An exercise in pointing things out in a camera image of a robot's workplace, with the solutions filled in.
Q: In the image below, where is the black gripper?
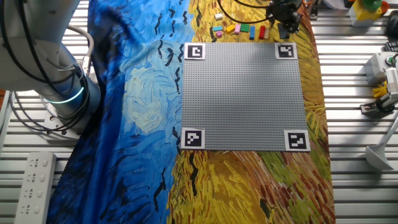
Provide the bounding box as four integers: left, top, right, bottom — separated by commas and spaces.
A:
266, 0, 303, 34

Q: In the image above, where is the grey Lego baseplate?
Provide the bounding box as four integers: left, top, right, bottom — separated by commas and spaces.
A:
180, 42, 312, 152

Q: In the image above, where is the black white fiducial marker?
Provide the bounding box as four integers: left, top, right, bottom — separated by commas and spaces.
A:
180, 127, 206, 151
284, 129, 311, 152
274, 42, 299, 60
183, 42, 206, 60

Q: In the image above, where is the yellow green toy block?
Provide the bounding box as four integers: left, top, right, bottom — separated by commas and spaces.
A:
353, 0, 390, 22

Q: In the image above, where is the white box green button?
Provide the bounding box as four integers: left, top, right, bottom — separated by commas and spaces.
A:
363, 51, 396, 85

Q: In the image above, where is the black round object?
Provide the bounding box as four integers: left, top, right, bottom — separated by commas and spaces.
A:
385, 18, 398, 39

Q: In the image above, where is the black keypad device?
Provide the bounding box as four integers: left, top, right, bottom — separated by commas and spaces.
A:
384, 40, 398, 53

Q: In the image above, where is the yellow plastic toy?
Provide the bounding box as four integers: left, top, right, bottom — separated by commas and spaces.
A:
372, 80, 389, 98

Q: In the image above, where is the white ribbed device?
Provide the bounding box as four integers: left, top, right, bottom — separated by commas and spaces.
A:
384, 67, 398, 100

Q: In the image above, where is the white dome lamp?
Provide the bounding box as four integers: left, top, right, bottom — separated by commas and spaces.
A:
364, 114, 398, 171

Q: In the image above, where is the painted print tablecloth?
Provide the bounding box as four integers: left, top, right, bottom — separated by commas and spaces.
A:
46, 0, 336, 224

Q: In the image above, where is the silver robot mounting plate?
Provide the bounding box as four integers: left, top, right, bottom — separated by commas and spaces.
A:
42, 105, 82, 141

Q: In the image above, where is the white power strip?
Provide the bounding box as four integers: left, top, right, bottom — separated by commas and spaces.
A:
14, 151, 57, 224

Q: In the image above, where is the aluminium post with bracket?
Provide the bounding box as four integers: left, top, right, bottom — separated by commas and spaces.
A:
309, 0, 320, 20

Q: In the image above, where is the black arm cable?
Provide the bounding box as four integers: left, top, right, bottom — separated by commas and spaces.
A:
216, 0, 276, 25
232, 0, 271, 9

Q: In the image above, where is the grey bracket black ring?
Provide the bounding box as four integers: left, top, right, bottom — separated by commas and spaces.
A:
359, 93, 398, 118

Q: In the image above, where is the thick grey cable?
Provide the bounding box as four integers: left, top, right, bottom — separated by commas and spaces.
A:
65, 24, 95, 77

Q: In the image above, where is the black cable bundle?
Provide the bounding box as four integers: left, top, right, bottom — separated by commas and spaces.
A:
0, 0, 91, 133

